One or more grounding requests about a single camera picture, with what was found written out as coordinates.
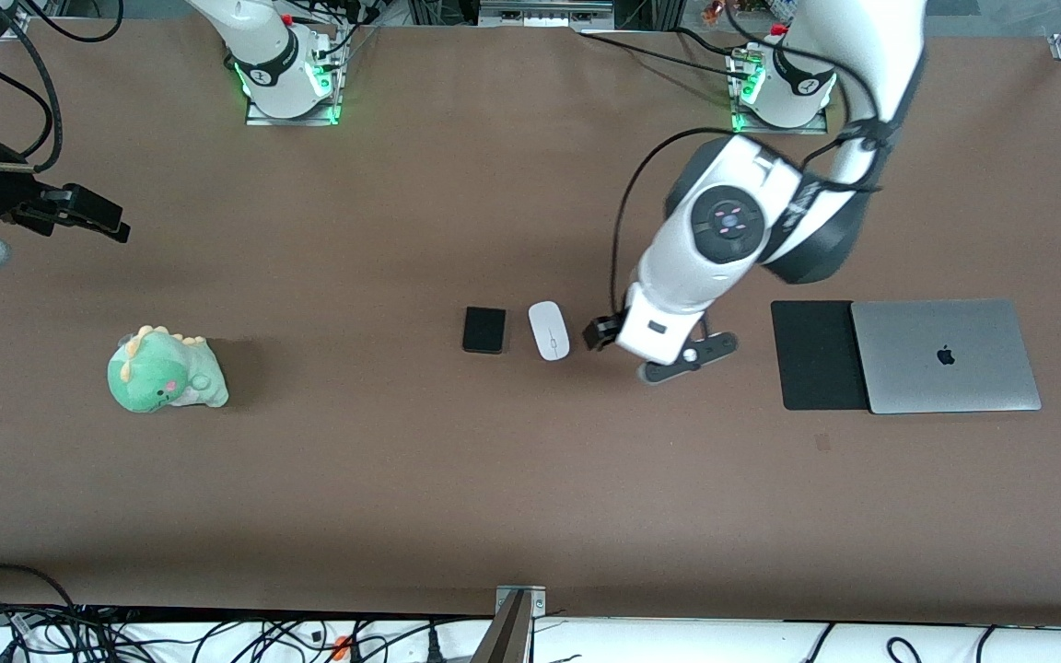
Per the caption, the black mouse pad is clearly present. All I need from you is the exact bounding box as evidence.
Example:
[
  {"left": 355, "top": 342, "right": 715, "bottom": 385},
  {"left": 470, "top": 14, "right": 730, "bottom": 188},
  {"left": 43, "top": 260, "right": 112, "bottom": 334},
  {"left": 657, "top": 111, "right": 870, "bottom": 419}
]
[{"left": 770, "top": 300, "right": 870, "bottom": 412}]

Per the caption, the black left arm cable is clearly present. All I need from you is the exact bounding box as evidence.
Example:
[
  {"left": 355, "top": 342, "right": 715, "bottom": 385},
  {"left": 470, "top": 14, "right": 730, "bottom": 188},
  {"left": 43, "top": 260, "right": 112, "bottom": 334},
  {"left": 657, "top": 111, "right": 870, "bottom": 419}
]
[{"left": 609, "top": 41, "right": 895, "bottom": 319}]

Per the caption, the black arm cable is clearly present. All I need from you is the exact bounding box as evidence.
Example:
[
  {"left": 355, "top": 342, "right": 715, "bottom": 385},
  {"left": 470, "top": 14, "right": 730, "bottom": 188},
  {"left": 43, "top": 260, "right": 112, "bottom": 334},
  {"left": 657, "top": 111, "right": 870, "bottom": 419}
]
[
  {"left": 609, "top": 41, "right": 895, "bottom": 319},
  {"left": 0, "top": 0, "right": 63, "bottom": 176}
]

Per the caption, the grey network device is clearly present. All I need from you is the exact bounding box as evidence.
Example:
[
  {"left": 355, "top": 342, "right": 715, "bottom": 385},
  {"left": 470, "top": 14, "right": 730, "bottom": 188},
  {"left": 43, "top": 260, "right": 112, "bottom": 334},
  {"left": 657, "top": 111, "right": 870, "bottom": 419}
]
[{"left": 478, "top": 0, "right": 615, "bottom": 27}]

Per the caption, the short black table cable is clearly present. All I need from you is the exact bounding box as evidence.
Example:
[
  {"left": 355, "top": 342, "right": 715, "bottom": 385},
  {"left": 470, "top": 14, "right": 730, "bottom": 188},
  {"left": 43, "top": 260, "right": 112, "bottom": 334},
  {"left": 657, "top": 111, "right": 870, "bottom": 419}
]
[{"left": 673, "top": 26, "right": 752, "bottom": 58}]

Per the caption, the silver laptop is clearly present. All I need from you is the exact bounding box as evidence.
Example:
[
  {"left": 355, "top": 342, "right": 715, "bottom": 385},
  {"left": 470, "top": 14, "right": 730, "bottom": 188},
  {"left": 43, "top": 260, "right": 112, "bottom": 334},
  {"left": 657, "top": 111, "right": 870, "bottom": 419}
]
[{"left": 851, "top": 298, "right": 1043, "bottom": 415}]

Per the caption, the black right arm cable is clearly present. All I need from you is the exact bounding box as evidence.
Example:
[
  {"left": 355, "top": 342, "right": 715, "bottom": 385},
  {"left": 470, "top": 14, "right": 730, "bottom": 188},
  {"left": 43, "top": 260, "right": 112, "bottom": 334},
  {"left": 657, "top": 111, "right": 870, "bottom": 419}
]
[{"left": 0, "top": 0, "right": 63, "bottom": 176}]

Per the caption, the white computer mouse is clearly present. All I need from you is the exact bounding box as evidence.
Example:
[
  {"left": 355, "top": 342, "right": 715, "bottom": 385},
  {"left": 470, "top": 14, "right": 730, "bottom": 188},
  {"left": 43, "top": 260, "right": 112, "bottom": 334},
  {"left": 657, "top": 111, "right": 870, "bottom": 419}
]
[{"left": 528, "top": 300, "right": 571, "bottom": 362}]

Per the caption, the black cable loop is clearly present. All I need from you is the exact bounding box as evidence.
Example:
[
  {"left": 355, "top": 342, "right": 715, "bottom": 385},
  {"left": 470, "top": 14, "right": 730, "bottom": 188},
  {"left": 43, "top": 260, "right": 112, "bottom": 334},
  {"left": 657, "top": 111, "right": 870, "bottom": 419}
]
[{"left": 26, "top": 0, "right": 125, "bottom": 43}]

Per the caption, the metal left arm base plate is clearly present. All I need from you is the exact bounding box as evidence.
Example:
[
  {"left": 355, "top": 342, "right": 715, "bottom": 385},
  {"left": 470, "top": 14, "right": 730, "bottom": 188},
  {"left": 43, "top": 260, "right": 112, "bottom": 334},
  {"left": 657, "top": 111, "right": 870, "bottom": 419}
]
[{"left": 731, "top": 106, "right": 830, "bottom": 135}]

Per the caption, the green dinosaur plush toy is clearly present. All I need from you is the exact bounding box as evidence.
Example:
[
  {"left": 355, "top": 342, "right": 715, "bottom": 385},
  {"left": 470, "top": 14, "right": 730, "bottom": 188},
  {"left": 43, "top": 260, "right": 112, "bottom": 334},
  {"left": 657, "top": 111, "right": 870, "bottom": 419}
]
[{"left": 107, "top": 324, "right": 229, "bottom": 413}]

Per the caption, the dark metal post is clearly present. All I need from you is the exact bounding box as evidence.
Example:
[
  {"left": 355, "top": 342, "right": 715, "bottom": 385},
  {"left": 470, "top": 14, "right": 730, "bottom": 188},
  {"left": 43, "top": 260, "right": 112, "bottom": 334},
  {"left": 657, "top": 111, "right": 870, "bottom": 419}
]
[{"left": 471, "top": 589, "right": 531, "bottom": 663}]

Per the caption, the black base cable bundle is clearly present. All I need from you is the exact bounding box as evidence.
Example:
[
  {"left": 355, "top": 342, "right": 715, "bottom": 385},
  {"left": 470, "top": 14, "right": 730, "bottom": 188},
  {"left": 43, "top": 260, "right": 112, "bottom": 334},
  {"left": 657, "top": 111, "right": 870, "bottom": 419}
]
[{"left": 296, "top": 0, "right": 380, "bottom": 70}]

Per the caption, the small black square box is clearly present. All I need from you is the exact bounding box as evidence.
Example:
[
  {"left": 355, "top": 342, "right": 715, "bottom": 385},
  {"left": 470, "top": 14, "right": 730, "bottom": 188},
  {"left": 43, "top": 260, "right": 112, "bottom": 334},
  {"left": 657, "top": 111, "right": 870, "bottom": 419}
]
[{"left": 462, "top": 307, "right": 507, "bottom": 355}]

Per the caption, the metal table edge bracket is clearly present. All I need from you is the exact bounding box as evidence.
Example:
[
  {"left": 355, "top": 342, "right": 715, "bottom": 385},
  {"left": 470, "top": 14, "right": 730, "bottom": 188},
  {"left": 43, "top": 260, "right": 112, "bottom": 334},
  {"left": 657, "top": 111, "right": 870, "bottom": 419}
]
[{"left": 494, "top": 585, "right": 547, "bottom": 620}]

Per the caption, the long black table cable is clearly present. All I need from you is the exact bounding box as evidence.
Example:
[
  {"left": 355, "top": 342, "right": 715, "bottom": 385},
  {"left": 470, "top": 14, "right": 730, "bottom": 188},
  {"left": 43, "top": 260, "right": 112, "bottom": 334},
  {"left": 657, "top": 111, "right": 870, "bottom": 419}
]
[{"left": 577, "top": 30, "right": 752, "bottom": 80}]

